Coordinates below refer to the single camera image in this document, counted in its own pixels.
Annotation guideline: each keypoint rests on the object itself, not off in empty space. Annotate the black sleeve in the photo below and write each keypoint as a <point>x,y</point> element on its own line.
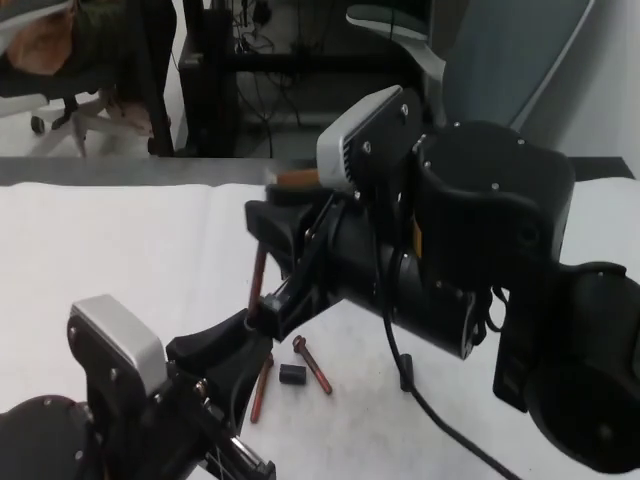
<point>292,376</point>

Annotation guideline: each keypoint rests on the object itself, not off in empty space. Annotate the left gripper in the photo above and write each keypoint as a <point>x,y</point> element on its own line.
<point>210,415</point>

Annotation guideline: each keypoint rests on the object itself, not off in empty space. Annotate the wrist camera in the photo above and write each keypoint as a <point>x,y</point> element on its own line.
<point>336,145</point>
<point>120,335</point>

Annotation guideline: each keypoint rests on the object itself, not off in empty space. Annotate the copper-coloured bolt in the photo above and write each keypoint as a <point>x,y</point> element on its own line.
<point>256,285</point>
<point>261,390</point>
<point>314,364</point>

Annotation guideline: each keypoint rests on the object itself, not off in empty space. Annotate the black desk frame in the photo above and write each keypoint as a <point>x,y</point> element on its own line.
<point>210,75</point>

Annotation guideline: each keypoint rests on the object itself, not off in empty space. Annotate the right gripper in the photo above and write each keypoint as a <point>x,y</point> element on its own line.
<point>400,270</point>

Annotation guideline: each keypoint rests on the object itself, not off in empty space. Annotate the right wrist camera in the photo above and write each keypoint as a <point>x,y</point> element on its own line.
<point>336,145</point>

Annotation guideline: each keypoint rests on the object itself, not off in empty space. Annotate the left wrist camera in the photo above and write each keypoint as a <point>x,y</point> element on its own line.
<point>120,335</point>

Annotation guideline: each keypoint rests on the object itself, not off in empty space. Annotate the office chair with white base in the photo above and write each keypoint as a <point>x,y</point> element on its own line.
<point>55,95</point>

